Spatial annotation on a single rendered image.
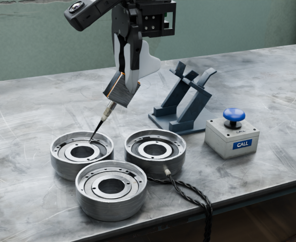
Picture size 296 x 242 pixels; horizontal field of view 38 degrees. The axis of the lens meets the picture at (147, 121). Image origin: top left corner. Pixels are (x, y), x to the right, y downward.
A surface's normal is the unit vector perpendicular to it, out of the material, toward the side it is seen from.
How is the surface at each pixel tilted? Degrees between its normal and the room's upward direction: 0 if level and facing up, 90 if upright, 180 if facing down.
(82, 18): 90
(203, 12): 90
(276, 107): 0
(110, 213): 90
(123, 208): 90
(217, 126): 0
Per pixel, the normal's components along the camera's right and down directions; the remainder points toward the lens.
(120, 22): -0.91, 0.17
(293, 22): 0.40, 0.44
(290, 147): 0.03, -0.88
